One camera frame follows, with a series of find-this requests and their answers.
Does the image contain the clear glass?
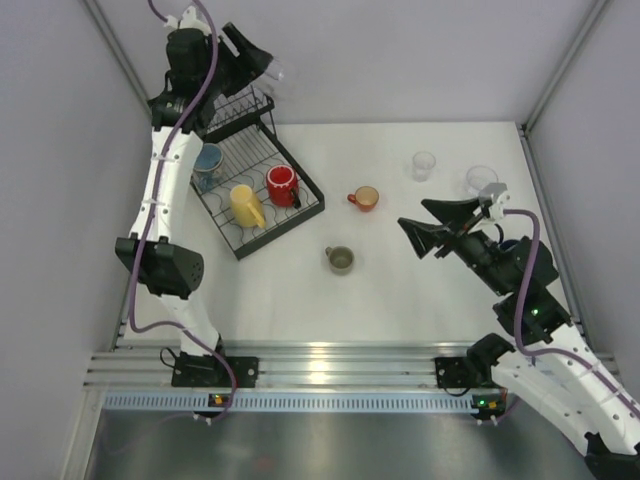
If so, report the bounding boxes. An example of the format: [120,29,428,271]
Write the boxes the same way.
[411,151,437,182]
[463,165,499,196]
[263,57,290,83]

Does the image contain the dark blue mug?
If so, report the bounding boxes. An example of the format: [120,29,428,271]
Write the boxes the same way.
[499,239,519,251]

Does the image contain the blue ceramic jug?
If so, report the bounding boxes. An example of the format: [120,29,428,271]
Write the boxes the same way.
[193,143,225,194]

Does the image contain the black wire dish rack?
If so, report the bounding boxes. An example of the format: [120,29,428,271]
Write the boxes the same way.
[191,85,325,260]

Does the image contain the red mug black handle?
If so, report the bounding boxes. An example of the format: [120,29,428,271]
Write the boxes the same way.
[266,164,301,209]

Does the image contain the yellow mug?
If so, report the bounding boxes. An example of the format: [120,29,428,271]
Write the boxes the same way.
[230,184,266,229]

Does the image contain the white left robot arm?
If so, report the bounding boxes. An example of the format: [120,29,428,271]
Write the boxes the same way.
[115,23,274,387]

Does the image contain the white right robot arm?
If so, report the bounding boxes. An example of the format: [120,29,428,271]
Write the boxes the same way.
[398,199,639,479]

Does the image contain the orange small cup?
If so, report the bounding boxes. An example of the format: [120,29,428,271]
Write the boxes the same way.
[347,186,380,212]

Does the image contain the olive green small cup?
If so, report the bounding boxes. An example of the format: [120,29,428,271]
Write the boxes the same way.
[325,246,355,275]

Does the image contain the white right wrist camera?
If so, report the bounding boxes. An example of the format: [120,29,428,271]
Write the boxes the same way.
[478,183,510,222]

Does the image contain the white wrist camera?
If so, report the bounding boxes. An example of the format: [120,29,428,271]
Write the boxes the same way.
[163,5,211,35]
[478,183,510,222]

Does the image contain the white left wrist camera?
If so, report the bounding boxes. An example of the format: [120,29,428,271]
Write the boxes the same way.
[163,5,211,35]

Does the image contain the aluminium mounting rail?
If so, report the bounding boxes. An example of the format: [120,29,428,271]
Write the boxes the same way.
[83,339,469,392]

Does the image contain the slotted cable duct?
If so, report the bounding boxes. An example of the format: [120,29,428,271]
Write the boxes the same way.
[103,392,484,414]

